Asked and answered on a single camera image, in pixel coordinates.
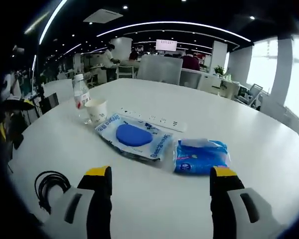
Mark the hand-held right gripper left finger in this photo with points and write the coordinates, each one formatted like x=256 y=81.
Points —
x=99 y=199

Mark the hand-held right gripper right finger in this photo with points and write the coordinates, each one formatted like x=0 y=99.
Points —
x=223 y=199

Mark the blue tissue pack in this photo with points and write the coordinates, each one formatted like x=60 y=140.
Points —
x=201 y=159

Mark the clear plastic water bottle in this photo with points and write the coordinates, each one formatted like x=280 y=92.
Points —
x=81 y=97

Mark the blue sponge packet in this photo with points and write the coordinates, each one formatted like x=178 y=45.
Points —
x=133 y=135

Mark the white paper cup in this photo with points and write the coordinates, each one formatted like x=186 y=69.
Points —
x=97 y=114

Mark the white table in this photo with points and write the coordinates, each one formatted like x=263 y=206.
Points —
x=214 y=112

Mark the white power strip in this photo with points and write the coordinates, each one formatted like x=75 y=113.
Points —
x=162 y=122

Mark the ceiling air conditioner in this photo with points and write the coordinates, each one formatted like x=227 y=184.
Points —
x=103 y=15

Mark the green potted plant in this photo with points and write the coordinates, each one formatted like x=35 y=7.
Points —
x=219 y=70

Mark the window with blinds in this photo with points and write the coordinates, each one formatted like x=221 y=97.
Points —
x=261 y=62

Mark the grey mesh chair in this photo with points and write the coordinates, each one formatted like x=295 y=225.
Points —
x=160 y=69

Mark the white frame chair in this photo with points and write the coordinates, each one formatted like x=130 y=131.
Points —
x=125 y=72

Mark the wall display screen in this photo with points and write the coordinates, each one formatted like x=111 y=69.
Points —
x=166 y=45

